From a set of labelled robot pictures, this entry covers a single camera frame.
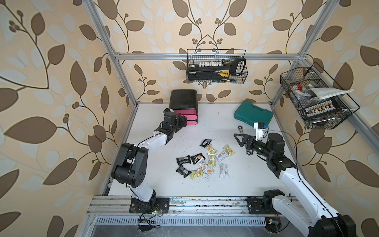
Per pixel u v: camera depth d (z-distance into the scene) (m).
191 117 0.95
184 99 1.02
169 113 0.73
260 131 0.71
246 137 0.68
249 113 1.10
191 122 1.05
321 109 0.68
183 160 0.89
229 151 0.91
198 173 0.83
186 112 1.02
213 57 0.91
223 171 0.84
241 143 0.70
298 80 0.79
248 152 0.93
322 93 0.64
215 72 0.82
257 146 0.69
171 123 0.73
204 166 0.86
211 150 0.93
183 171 0.83
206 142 0.94
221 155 0.91
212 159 0.89
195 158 0.89
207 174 0.84
